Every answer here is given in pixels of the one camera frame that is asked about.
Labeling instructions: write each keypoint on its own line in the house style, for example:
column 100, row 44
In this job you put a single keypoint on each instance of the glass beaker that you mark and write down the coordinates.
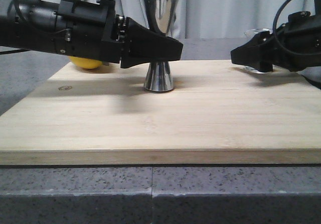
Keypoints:
column 249, row 35

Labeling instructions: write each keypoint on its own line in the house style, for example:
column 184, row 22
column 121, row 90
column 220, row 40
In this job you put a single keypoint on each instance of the yellow lemon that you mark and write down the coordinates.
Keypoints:
column 85, row 63

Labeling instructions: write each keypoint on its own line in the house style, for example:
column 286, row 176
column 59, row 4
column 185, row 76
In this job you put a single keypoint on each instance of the grey curtain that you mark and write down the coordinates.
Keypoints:
column 209, row 19

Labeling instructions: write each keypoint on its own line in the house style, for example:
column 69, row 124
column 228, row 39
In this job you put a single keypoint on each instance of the steel double jigger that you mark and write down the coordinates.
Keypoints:
column 159, row 14

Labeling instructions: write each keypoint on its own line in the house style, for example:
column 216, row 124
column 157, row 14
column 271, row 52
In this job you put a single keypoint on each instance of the bamboo cutting board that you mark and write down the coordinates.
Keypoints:
column 218, row 113

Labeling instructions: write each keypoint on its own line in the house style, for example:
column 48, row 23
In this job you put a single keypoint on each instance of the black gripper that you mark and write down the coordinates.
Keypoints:
column 93, row 36
column 301, row 38

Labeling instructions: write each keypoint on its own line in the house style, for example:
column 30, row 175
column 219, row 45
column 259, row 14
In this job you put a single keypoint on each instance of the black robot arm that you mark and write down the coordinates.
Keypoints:
column 30, row 25
column 275, row 26

